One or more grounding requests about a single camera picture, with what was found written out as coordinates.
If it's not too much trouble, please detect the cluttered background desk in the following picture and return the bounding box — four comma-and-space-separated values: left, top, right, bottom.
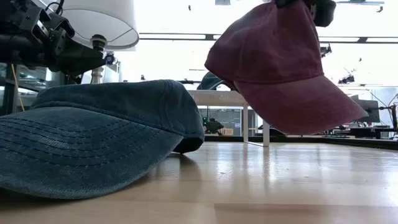
323, 124, 398, 139

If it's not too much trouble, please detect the white metal shelf riser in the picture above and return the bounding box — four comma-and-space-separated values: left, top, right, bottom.
187, 90, 271, 147

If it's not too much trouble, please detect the black ceiling spotlight cluster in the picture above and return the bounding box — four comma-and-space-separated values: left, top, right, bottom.
338, 74, 355, 85
320, 43, 332, 58

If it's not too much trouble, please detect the black table frame rail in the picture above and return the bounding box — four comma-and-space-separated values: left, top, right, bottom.
204, 134, 398, 152

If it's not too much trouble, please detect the white table lamp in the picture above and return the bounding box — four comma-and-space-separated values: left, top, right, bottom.
60, 0, 140, 85

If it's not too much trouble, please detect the yellow cable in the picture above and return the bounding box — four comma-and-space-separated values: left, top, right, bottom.
11, 63, 25, 112

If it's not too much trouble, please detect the black overhead frame bar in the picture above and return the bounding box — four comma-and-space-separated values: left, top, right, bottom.
139, 32, 398, 44

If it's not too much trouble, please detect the blue denim baseball cap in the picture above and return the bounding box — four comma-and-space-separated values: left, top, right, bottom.
0, 79, 205, 200

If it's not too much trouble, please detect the black computer monitor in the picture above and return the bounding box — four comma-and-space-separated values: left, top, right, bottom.
351, 98, 381, 124

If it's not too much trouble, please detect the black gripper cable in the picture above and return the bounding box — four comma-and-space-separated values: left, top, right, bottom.
45, 0, 65, 15

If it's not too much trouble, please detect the dark navy baseball cap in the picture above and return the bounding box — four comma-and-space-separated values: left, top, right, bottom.
197, 71, 233, 91

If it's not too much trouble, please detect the maroon baseball cap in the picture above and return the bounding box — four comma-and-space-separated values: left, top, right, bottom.
204, 0, 369, 136

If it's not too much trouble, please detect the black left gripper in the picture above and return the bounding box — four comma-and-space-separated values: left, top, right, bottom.
0, 0, 108, 76

